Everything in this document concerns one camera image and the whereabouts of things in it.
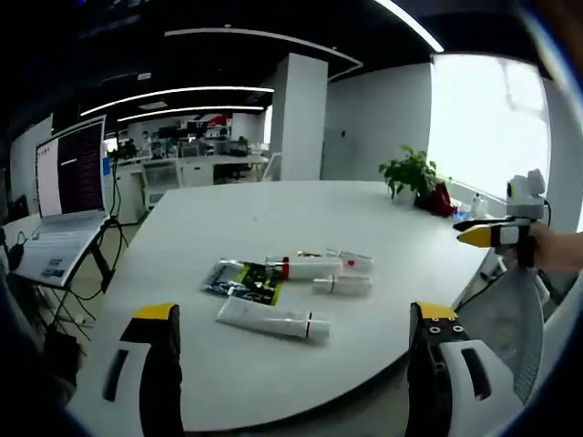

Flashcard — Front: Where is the white skincare tube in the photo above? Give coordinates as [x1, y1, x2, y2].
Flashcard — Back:
[215, 294, 332, 348]

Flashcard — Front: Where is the long ceiling light strip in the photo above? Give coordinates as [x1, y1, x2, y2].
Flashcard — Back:
[79, 85, 275, 116]
[116, 106, 266, 123]
[373, 0, 445, 52]

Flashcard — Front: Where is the white square column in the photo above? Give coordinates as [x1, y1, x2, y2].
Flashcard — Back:
[280, 52, 329, 182]

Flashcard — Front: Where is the blue grey sachet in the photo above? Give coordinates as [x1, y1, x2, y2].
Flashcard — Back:
[199, 258, 245, 297]

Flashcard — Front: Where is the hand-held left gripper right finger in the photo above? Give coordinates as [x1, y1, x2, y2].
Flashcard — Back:
[406, 300, 523, 437]

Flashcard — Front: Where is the green black sachet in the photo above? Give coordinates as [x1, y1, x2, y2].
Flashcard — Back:
[230, 261, 286, 305]

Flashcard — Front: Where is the grey mesh office chair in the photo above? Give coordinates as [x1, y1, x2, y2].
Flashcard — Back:
[455, 261, 547, 407]

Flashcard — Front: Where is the row of white office desks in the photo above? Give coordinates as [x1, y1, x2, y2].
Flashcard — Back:
[107, 136, 271, 215]

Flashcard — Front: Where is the large red-collared skincare bottle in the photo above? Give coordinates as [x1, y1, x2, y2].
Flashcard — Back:
[265, 254, 343, 281]

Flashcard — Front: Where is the black laptop stand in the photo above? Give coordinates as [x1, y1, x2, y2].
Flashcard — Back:
[45, 217, 131, 333]

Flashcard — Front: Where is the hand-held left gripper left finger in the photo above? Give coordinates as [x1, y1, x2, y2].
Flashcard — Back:
[67, 301, 184, 437]

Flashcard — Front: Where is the white background chair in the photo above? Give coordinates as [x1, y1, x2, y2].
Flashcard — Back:
[263, 152, 286, 183]

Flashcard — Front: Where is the open silver laptop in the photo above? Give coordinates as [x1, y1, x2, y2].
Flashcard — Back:
[8, 115, 113, 288]

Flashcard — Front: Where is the small white skincare bottle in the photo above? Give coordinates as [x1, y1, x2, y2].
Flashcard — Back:
[325, 248, 375, 273]
[312, 274, 374, 297]

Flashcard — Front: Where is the green potted plant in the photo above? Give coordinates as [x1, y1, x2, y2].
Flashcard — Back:
[378, 145, 439, 205]

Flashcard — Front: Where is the large bright window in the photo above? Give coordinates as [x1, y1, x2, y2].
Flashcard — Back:
[429, 52, 553, 211]

